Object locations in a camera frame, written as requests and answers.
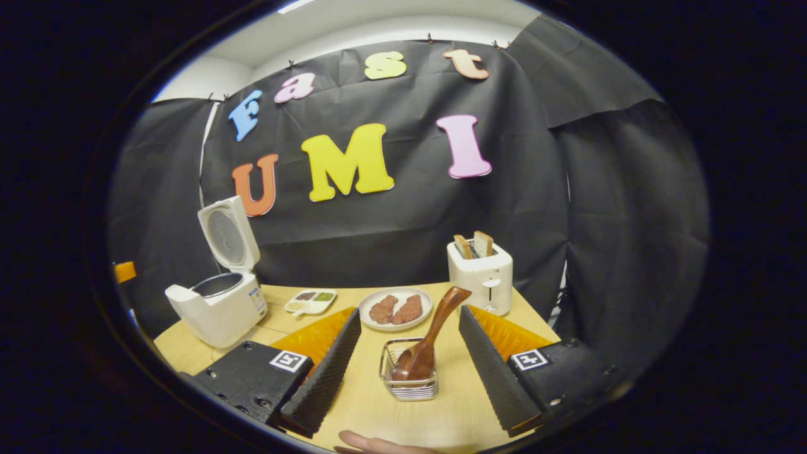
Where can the brown meat piece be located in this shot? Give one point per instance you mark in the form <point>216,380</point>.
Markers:
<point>382,309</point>
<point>408,309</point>

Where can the toasted bread slice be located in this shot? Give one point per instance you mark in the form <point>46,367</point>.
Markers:
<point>483,244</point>
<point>463,247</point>

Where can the white toaster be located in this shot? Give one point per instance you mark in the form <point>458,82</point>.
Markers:
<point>479,277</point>

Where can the white divided tray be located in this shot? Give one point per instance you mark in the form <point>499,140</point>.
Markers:
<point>316,307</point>

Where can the black backdrop cloth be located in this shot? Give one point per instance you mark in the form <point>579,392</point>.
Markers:
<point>410,214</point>

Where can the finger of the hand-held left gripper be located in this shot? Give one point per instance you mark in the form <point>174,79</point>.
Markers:
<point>125,272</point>

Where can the brown wooden spoon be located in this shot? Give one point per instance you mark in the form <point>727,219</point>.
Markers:
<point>435,328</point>

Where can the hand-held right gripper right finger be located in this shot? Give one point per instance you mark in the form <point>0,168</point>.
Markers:
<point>495,378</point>

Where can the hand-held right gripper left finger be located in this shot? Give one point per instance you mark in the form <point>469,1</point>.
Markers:
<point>328,378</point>

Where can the white rice cooker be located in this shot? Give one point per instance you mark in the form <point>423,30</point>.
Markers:
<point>220,315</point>

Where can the white round plate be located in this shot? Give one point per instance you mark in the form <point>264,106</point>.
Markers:
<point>396,326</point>

